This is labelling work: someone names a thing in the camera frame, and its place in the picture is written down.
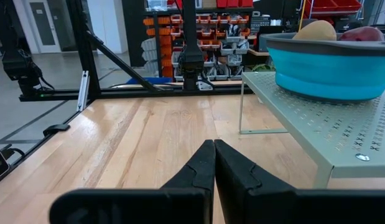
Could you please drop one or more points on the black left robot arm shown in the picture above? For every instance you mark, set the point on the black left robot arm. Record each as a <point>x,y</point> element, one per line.
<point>190,62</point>

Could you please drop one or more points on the dark red round fruit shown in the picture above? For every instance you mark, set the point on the dark red round fruit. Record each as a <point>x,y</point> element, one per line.
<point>363,34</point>

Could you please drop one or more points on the mint green perforated shelf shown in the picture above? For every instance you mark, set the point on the mint green perforated shelf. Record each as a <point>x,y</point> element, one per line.
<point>335,130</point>

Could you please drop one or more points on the shelving with orange bins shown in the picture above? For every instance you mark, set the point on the shelving with orange bins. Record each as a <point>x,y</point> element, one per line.
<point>167,31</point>

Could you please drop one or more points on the green potted plant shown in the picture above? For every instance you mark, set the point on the green potted plant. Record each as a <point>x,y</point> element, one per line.
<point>262,68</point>

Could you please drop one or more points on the grey door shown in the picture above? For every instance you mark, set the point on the grey door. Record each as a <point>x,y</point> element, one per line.
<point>44,28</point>

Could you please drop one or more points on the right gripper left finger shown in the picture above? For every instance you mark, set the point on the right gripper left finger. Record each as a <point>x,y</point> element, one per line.
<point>133,208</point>

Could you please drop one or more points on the white frame bracket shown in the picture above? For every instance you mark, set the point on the white frame bracket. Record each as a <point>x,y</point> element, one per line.
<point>83,90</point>

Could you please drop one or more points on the brown kiwi fruit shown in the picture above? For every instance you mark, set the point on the brown kiwi fruit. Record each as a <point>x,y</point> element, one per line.
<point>316,31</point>

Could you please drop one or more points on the red storage bins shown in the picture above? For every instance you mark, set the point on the red storage bins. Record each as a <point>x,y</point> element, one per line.
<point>335,6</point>

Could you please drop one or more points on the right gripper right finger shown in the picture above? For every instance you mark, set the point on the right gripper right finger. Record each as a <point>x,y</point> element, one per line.
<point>273,208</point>

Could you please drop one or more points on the flat blue bin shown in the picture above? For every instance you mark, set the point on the flat blue bin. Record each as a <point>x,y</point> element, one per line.
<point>151,80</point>

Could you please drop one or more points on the black metal table frame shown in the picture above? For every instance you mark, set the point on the black metal table frame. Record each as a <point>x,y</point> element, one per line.
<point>133,92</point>

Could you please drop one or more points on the blue grey collapsible bowl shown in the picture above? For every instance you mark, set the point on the blue grey collapsible bowl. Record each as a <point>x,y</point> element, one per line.
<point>329,71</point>

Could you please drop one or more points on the black table edge clip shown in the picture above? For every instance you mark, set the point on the black table edge clip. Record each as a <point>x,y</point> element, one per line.
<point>57,128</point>

